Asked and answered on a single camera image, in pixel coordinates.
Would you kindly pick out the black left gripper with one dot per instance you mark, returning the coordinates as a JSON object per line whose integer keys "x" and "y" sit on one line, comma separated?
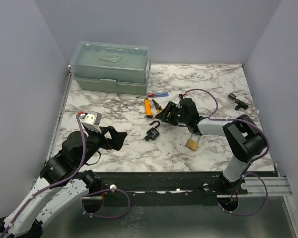
{"x": 117, "y": 141}

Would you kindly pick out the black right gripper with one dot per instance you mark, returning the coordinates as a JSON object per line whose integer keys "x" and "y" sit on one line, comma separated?
{"x": 170, "y": 107}

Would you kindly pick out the black padlock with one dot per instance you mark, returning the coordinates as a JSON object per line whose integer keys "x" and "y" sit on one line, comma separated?
{"x": 153, "y": 133}

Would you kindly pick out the brass padlock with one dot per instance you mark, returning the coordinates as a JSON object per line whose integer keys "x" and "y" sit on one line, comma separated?
{"x": 193, "y": 142}

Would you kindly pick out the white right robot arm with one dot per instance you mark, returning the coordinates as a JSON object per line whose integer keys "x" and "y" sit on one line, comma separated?
{"x": 245, "y": 139}

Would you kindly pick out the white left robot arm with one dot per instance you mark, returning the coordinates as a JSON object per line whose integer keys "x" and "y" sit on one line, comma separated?
{"x": 60, "y": 182}

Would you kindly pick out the orange utility knife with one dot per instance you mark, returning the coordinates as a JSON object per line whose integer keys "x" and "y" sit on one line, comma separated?
{"x": 147, "y": 108}

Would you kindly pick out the red blue screwdriver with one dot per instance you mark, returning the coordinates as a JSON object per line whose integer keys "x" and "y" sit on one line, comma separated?
{"x": 154, "y": 95}

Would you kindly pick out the green plastic toolbox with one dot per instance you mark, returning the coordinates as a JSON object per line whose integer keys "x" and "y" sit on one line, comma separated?
{"x": 114, "y": 68}

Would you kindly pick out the black T-shaped connector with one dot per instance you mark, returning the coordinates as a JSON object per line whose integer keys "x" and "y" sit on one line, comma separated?
{"x": 239, "y": 104}

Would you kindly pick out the yellow handled pliers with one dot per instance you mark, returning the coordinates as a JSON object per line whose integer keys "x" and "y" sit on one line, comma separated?
{"x": 158, "y": 107}

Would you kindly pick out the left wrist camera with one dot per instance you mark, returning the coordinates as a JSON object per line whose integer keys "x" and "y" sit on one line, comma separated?
{"x": 91, "y": 120}

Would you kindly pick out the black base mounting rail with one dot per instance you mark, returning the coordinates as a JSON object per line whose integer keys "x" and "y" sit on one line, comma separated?
{"x": 161, "y": 188}

